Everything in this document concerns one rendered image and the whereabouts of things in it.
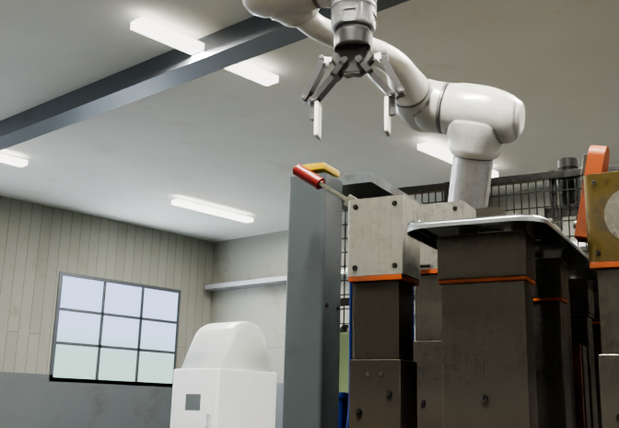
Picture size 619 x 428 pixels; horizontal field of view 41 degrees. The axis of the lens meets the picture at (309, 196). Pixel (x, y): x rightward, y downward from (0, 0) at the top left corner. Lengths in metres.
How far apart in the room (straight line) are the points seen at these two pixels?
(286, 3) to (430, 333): 0.72
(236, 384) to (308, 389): 7.23
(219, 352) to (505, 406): 7.58
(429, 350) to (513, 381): 0.36
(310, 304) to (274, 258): 10.11
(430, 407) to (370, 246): 0.34
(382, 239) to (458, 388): 0.24
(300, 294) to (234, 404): 7.21
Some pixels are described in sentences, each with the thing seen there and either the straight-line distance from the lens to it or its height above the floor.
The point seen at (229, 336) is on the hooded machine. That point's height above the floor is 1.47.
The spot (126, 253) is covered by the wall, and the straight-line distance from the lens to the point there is 11.41.
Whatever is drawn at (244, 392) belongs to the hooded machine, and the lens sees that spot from 8.65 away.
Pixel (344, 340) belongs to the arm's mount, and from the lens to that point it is 2.15.
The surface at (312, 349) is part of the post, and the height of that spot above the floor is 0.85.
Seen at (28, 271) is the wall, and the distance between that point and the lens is 10.61.
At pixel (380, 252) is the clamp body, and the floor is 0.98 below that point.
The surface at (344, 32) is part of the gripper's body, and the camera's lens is 1.64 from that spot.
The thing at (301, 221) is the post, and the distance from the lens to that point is 1.39.
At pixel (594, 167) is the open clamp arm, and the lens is 1.16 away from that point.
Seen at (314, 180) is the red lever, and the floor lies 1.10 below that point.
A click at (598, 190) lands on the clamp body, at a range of 1.13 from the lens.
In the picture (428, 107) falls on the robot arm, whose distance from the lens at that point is 2.11.
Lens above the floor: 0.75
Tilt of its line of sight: 14 degrees up
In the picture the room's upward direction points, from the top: 2 degrees clockwise
